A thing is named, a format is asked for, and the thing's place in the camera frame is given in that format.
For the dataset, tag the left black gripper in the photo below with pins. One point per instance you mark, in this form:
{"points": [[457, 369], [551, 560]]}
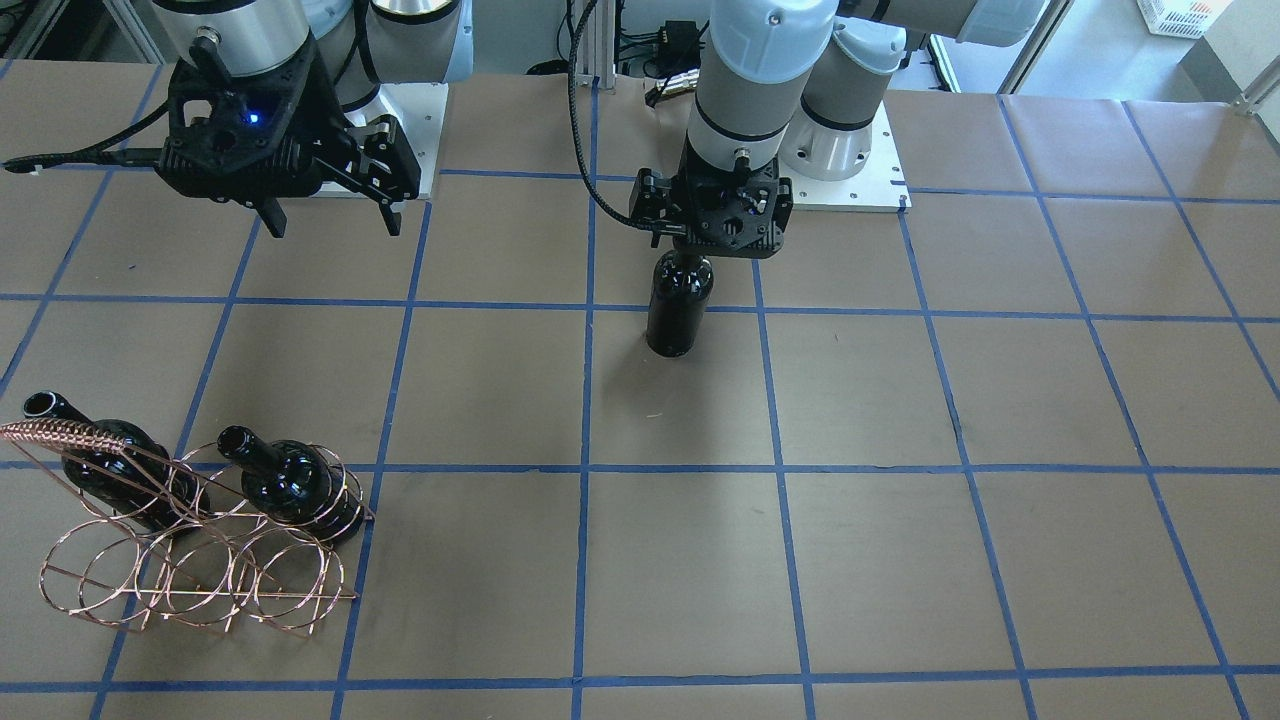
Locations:
{"points": [[647, 203]]}

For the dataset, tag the dark wine bottle slot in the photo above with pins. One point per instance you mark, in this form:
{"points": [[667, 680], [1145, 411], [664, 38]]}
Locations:
{"points": [[293, 484], [128, 484]]}

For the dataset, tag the dark wine bottle near slot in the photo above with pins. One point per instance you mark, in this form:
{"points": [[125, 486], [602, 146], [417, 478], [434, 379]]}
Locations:
{"points": [[293, 484]]}

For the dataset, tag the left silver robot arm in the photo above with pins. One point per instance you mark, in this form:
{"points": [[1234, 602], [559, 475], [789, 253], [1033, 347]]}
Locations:
{"points": [[791, 85]]}

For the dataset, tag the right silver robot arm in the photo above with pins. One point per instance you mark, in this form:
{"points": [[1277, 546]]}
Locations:
{"points": [[383, 57]]}

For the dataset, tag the dark wine bottle carried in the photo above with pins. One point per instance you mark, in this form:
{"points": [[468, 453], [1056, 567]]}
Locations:
{"points": [[681, 288]]}

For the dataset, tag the copper wire wine basket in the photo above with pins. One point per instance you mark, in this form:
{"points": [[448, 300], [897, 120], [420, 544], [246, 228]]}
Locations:
{"points": [[206, 570]]}

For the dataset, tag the dark wine bottle far slot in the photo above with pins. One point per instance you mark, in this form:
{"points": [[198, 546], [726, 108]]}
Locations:
{"points": [[128, 484]]}

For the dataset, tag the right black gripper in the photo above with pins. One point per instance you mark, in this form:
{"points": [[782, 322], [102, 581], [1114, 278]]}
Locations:
{"points": [[322, 113]]}

